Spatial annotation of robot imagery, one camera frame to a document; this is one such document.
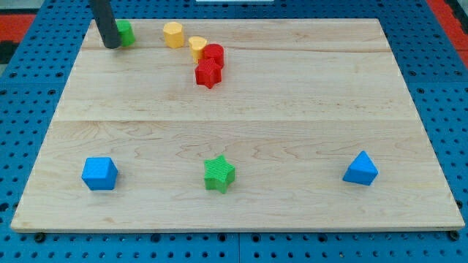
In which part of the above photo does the green star block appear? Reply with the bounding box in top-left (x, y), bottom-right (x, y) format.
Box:
top-left (204, 155), bottom-right (235, 194)

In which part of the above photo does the blue cube block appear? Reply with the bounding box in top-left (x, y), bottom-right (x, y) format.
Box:
top-left (81, 157), bottom-right (118, 191)

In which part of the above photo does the blue triangle block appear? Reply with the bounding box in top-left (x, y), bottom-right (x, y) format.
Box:
top-left (342, 150), bottom-right (379, 186)

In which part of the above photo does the yellow hexagon block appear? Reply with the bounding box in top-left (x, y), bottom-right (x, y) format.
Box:
top-left (163, 22), bottom-right (184, 48)

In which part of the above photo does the red cylinder block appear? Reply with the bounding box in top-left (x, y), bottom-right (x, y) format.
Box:
top-left (203, 43), bottom-right (224, 68)

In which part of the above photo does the green cylinder block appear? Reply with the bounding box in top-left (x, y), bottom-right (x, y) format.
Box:
top-left (116, 20), bottom-right (136, 47)

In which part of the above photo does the light wooden board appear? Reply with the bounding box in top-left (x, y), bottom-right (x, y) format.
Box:
top-left (11, 19), bottom-right (465, 233)

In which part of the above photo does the red star block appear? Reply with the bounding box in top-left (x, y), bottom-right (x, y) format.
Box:
top-left (195, 58), bottom-right (222, 89)

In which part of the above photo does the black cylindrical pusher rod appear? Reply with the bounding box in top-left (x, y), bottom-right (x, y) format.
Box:
top-left (88, 0), bottom-right (121, 49)

